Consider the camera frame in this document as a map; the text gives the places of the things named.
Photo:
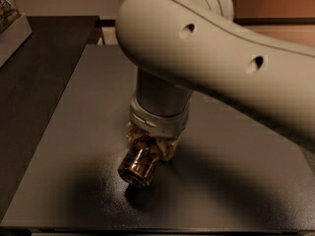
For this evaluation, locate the grey box with items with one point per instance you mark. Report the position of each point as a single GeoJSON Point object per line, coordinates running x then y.
{"type": "Point", "coordinates": [14, 29]}

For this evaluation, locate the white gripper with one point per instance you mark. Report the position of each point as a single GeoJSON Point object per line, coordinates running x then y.
{"type": "Point", "coordinates": [157, 124]}

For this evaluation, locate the black side table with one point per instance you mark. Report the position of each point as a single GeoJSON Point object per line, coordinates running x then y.
{"type": "Point", "coordinates": [31, 84]}

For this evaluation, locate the orange soda can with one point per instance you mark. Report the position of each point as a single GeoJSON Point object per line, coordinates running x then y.
{"type": "Point", "coordinates": [139, 165]}

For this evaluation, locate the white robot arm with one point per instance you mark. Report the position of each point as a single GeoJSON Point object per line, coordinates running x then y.
{"type": "Point", "coordinates": [182, 46]}

